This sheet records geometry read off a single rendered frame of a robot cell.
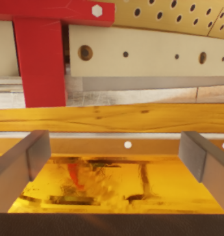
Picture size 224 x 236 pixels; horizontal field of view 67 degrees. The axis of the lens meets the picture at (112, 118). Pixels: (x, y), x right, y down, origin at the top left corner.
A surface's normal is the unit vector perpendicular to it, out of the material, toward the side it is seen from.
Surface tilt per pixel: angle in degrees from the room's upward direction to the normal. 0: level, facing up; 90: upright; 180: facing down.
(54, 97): 90
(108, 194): 151
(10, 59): 90
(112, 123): 90
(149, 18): 62
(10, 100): 90
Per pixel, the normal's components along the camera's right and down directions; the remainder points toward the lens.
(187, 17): 0.36, 0.68
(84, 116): 0.00, 0.28
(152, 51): 0.33, 0.26
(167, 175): -0.01, -0.45
